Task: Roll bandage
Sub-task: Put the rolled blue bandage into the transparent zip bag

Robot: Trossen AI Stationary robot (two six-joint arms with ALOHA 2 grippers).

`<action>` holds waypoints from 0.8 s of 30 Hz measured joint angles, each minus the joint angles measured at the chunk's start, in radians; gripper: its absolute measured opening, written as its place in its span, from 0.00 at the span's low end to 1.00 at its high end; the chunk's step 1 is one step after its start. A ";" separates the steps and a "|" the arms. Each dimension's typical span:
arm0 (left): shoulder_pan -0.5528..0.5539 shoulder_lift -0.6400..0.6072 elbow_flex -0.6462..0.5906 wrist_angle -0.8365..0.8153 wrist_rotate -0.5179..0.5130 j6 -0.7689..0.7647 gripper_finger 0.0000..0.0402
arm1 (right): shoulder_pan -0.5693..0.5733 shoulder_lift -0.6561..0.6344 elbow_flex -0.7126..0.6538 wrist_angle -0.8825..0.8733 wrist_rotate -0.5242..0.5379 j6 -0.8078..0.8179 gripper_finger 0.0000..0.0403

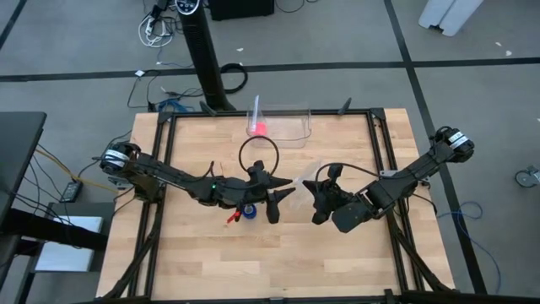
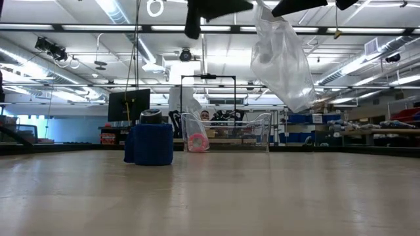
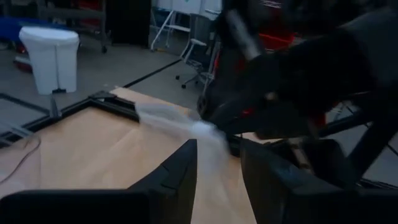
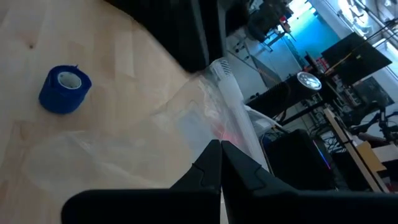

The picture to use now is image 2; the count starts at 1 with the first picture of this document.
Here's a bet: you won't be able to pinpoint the black ceiling device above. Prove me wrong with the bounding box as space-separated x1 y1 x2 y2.
385 52 402 64

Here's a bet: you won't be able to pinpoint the red storage bin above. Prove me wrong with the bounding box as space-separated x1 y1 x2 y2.
390 107 420 123

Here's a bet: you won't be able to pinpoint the white ceiling air vent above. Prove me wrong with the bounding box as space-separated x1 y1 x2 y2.
364 37 380 56

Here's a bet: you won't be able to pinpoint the black overhead camera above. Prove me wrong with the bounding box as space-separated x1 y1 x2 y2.
178 48 193 63

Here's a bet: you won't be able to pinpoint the red stacked boxes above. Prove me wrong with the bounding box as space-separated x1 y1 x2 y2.
100 132 117 146

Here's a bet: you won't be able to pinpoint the grey bundled items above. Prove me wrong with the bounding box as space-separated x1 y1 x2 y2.
327 119 381 130
380 119 417 129

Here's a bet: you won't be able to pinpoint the black computer monitor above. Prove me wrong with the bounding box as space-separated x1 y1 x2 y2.
107 88 152 123

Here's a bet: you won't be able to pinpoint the dark desk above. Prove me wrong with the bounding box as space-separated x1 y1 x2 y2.
97 126 132 146

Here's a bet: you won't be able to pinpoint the blue storage bin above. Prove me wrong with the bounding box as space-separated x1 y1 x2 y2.
323 113 342 124
278 130 316 144
287 113 313 125

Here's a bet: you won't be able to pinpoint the white hanging ring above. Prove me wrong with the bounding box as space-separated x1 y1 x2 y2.
146 0 165 18

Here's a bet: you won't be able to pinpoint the black mounted camera device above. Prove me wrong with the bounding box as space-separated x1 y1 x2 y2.
34 36 69 62

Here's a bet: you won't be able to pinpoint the black overhead light bar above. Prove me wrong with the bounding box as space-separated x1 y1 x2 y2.
0 22 420 34

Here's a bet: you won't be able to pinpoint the thin hanging cable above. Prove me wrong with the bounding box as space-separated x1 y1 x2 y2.
123 0 142 125

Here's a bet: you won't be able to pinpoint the clear plastic bin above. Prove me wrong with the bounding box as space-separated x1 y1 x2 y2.
181 112 272 153

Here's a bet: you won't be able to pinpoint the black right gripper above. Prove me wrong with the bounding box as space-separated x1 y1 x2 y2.
271 0 360 18

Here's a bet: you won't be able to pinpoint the blue elastic bandage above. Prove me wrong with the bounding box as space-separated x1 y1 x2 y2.
123 123 174 167

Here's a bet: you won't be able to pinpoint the wooden workbench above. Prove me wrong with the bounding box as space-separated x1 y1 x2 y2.
340 128 420 147

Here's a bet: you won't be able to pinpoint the black cylindrical air purifier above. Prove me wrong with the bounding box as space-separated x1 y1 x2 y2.
139 108 163 125

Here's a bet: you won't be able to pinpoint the pink tape roll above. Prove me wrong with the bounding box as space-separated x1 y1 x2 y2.
187 132 210 153

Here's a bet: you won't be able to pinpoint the clear plastic bag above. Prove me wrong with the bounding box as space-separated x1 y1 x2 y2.
250 0 316 114

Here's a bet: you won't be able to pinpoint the black slanted bar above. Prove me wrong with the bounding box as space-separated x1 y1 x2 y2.
0 126 33 147

